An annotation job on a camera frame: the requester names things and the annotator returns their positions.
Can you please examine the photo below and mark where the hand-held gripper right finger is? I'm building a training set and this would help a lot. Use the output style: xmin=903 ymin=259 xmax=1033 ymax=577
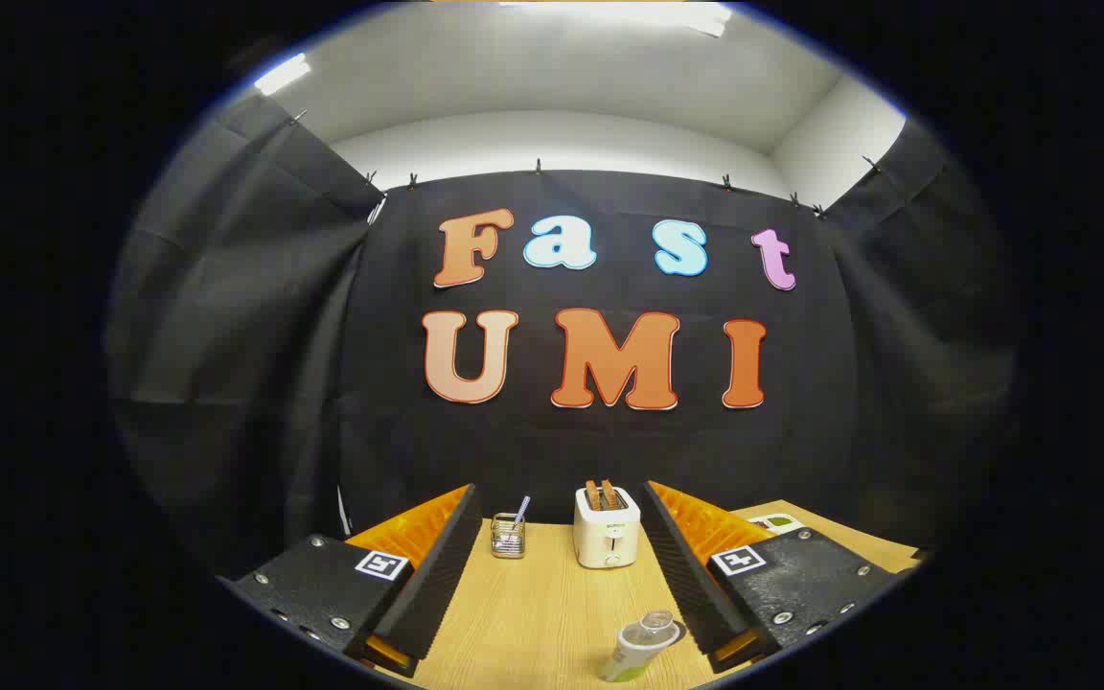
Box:
xmin=643 ymin=479 xmax=898 ymax=674

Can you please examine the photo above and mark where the clear juice bottle white label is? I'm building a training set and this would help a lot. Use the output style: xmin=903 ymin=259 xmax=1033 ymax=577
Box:
xmin=600 ymin=610 xmax=682 ymax=683

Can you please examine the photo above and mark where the wooden table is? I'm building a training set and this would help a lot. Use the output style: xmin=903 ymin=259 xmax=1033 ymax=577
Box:
xmin=375 ymin=498 xmax=922 ymax=690

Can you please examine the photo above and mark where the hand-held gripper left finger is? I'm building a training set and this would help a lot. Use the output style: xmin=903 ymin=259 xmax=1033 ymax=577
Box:
xmin=217 ymin=484 xmax=484 ymax=679

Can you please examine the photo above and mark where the white toaster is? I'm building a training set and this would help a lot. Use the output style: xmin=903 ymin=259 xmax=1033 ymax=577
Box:
xmin=573 ymin=484 xmax=642 ymax=570

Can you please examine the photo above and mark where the ceiling light panel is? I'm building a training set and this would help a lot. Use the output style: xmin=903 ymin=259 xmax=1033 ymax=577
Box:
xmin=499 ymin=0 xmax=735 ymax=37
xmin=253 ymin=53 xmax=311 ymax=97

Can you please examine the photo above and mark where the metal mesh straw holder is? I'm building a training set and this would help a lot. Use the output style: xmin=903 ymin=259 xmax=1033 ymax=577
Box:
xmin=491 ymin=513 xmax=526 ymax=560

